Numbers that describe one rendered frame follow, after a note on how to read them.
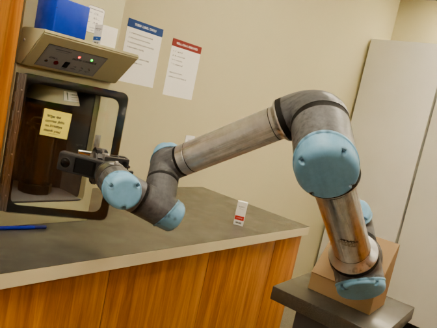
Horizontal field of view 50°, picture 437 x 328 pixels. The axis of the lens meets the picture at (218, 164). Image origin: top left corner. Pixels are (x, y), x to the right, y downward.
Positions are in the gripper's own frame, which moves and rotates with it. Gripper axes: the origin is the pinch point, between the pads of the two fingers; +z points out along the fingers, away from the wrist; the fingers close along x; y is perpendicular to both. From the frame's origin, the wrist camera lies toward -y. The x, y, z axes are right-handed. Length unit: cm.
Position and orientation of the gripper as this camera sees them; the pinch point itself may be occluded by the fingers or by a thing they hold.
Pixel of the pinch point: (90, 159)
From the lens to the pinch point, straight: 130.6
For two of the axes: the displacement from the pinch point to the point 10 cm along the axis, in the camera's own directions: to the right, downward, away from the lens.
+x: 2.1, -9.7, -1.2
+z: -3.8, -2.0, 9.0
